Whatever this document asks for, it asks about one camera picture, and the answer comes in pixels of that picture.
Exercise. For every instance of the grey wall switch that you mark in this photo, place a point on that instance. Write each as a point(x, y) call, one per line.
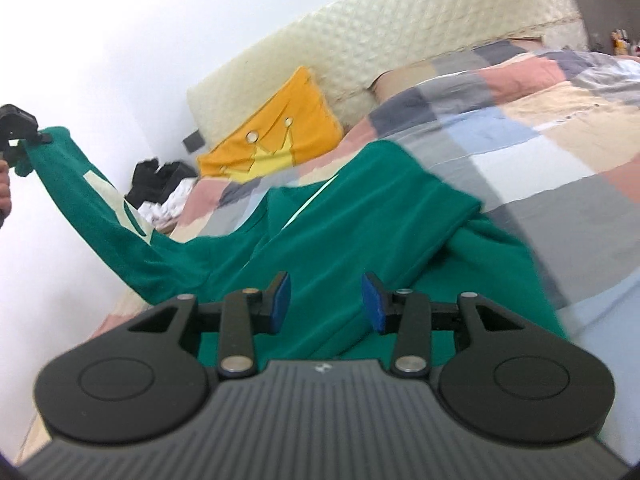
point(193, 141)

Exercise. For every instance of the green hoodie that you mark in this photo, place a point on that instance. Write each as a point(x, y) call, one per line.
point(350, 220)

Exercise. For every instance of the cream quilted headboard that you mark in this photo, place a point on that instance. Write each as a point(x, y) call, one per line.
point(400, 25)

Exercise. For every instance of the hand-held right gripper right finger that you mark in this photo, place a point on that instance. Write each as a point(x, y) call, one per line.
point(372, 305)

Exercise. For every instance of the patchwork pillow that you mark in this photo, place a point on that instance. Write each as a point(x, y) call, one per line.
point(415, 77)

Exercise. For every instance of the black clothes pile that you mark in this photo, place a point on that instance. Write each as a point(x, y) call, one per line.
point(150, 175)

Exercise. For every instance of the cluster of small bottles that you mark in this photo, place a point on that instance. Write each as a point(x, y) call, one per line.
point(621, 42)

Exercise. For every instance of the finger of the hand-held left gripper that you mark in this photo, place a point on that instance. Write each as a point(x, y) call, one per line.
point(44, 138)

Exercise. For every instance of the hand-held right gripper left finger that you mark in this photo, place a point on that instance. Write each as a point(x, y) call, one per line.
point(280, 305)

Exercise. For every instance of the person's left hand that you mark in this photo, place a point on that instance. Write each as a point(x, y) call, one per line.
point(4, 190)

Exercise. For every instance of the patchwork quilt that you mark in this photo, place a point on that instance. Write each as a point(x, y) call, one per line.
point(550, 135)

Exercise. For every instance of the yellow crown pillow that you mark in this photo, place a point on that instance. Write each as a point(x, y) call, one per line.
point(300, 115)

